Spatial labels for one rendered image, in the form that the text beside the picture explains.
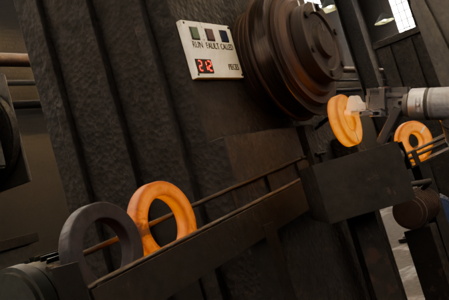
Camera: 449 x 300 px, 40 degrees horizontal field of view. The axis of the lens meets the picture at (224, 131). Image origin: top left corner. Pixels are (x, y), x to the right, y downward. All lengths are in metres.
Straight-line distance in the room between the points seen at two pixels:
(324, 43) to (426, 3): 2.84
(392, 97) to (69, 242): 1.03
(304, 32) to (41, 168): 7.40
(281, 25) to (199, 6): 0.27
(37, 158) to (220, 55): 7.32
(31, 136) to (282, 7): 7.36
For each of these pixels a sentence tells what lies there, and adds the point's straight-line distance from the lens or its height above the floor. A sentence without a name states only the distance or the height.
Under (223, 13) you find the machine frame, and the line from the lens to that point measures 2.08.
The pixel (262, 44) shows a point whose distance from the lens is 1.95.
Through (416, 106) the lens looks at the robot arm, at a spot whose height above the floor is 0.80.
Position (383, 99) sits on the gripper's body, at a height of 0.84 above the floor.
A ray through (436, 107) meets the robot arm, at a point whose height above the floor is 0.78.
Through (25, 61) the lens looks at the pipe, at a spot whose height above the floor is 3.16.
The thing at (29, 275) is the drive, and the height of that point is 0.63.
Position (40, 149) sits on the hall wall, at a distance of 9.19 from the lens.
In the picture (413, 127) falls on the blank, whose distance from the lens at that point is 2.46.
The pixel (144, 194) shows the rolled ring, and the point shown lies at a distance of 1.30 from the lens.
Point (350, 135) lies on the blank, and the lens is 1.82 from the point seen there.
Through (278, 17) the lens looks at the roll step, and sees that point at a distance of 2.02.
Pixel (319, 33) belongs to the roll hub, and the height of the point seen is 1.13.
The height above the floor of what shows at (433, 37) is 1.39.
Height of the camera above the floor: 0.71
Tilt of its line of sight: 6 degrees up
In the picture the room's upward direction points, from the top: 16 degrees counter-clockwise
